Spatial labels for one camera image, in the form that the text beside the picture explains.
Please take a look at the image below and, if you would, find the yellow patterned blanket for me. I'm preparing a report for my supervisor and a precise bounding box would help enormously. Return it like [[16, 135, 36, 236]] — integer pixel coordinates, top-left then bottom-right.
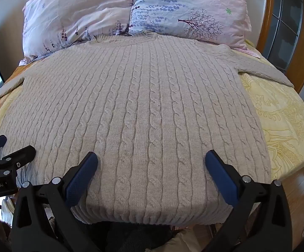
[[0, 39, 304, 185]]

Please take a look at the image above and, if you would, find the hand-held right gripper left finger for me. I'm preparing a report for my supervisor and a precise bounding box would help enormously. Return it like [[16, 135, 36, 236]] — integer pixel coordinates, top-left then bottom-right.
[[10, 151, 100, 252]]

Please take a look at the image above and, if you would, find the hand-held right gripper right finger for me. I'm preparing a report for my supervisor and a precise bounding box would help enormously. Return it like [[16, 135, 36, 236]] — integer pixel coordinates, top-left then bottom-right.
[[205, 150, 293, 252]]

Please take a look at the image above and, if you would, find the wooden glass door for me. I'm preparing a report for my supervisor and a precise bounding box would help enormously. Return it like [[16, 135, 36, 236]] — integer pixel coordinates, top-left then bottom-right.
[[256, 0, 304, 95]]

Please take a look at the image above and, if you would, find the beige cable knit sweater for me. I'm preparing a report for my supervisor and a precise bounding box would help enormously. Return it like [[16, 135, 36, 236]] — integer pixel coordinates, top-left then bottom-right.
[[0, 31, 295, 226]]

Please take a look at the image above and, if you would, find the pink tree print pillow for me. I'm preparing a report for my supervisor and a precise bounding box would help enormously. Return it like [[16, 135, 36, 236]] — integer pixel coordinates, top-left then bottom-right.
[[128, 0, 253, 52]]

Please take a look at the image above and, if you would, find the pink floral pillow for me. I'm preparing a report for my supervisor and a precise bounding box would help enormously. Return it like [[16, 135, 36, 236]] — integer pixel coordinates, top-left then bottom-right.
[[22, 0, 137, 61]]

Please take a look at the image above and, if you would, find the dark cloth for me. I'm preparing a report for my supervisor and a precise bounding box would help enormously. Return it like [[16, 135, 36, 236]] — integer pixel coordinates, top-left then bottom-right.
[[80, 222, 174, 252]]

